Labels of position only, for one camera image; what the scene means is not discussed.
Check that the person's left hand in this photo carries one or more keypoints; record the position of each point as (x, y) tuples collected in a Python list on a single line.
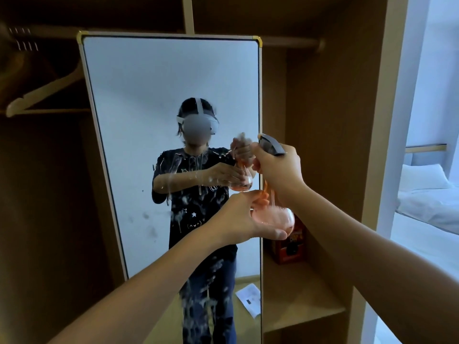
[(233, 222)]

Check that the person's right hand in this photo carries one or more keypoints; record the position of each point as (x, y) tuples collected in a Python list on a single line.
[(283, 171)]

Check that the orange spray bottle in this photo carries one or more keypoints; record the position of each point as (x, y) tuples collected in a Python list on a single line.
[(276, 216)]

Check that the tall framed mirror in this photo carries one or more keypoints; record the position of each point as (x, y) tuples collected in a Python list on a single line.
[(143, 85)]

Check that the person's right forearm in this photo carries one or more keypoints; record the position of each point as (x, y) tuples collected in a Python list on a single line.
[(376, 268)]

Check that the person's left forearm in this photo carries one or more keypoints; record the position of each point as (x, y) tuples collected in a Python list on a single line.
[(143, 297)]

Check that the wooden wardrobe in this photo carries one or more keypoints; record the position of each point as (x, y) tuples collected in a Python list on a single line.
[(322, 139)]

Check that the red box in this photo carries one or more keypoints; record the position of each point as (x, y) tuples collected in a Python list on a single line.
[(287, 252)]

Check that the white pillow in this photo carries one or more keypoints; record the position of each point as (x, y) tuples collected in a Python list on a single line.
[(423, 177)]

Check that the wooden headboard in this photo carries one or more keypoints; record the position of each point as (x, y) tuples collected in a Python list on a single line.
[(426, 148)]

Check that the white bed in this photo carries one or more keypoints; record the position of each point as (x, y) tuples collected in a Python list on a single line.
[(423, 243)]

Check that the wooden clothes hanger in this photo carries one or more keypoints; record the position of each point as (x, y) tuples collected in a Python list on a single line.
[(43, 91)]

